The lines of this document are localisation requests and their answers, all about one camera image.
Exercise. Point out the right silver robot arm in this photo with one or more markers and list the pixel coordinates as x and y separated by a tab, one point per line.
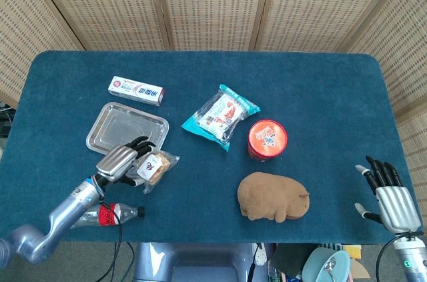
412	258

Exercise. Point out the brown plush toy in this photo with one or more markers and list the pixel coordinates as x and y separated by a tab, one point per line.
270	197

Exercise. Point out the light blue bowl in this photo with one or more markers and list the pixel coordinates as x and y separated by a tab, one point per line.
315	265

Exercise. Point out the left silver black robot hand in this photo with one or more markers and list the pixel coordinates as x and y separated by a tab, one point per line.
115	162

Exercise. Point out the white toothpaste box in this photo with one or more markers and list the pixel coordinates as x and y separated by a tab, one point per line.
136	90

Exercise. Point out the teal snack bag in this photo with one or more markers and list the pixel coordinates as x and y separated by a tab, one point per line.
220	115

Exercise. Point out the small snack packet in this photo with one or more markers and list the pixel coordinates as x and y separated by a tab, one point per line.
156	168

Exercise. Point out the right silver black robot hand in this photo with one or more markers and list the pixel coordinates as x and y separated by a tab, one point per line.
395	202

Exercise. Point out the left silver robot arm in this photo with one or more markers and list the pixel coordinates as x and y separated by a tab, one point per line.
63	215

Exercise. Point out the orange instant noodle cup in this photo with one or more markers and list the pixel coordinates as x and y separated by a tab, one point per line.
267	137

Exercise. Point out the metal spoon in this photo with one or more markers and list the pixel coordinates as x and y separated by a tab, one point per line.
328	267

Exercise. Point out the metal tray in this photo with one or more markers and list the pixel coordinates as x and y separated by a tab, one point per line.
123	125

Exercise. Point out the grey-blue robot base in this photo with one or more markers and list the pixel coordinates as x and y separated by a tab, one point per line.
193	262

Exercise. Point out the clear plastic bottle, black cap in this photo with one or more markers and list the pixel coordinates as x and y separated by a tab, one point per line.
123	213

